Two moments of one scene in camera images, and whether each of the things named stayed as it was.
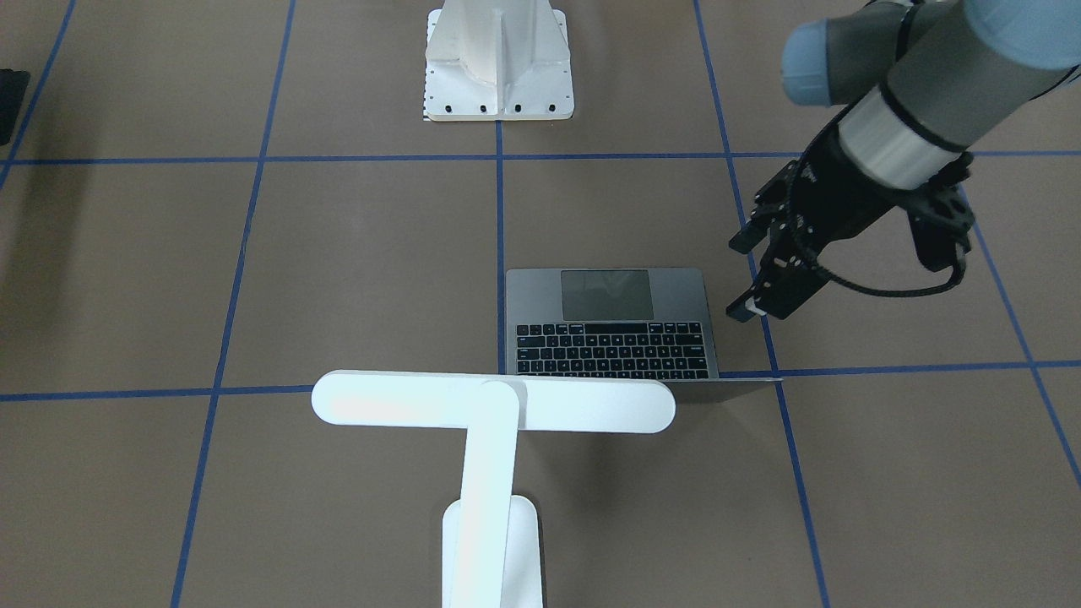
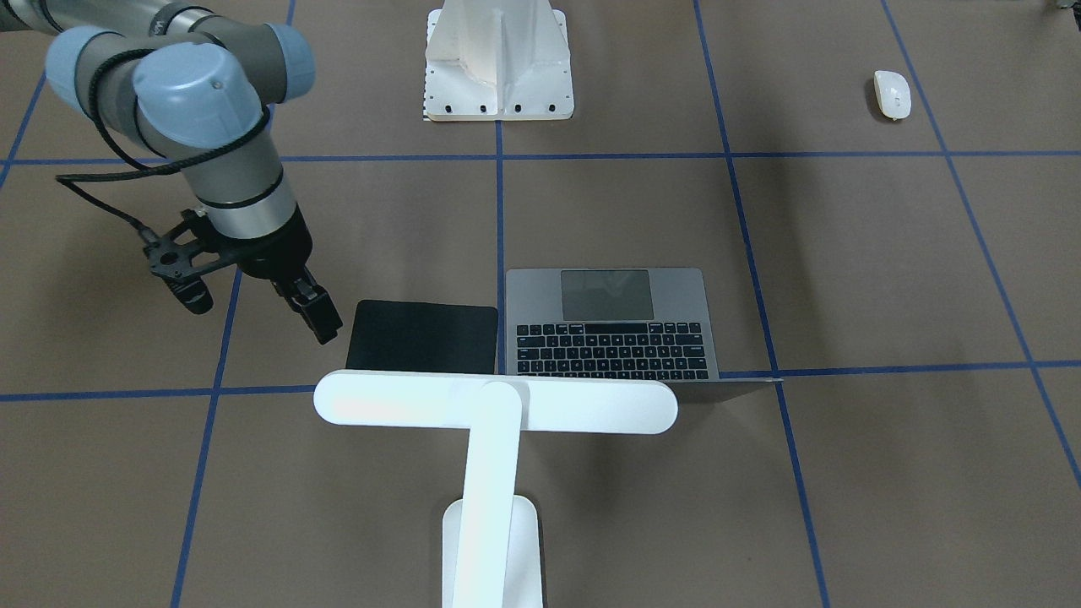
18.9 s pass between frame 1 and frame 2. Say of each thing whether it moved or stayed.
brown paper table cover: stayed
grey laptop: stayed
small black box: moved
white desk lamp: stayed
